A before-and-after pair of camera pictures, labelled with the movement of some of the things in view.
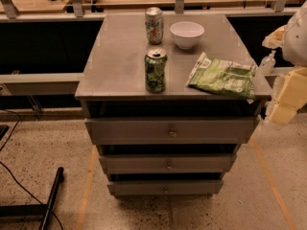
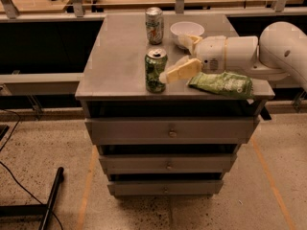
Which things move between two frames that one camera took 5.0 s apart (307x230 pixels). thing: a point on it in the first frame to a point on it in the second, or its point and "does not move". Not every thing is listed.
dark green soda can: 155,62 does not move
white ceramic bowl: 186,34 does not move
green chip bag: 224,76 does not move
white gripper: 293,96 to 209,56
